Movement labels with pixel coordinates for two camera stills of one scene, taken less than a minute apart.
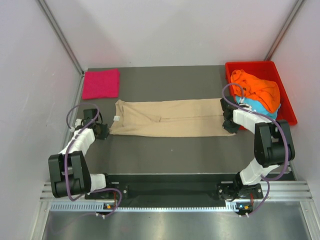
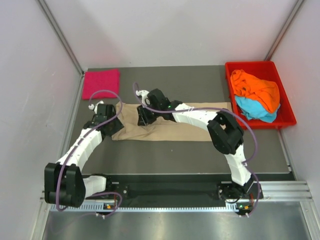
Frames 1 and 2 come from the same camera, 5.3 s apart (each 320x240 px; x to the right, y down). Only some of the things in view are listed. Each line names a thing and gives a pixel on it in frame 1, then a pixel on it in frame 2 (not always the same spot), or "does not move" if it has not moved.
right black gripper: (231, 129) to (143, 119)
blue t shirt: (259, 110) does not move
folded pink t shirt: (101, 84) does not move
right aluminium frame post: (284, 29) does not move
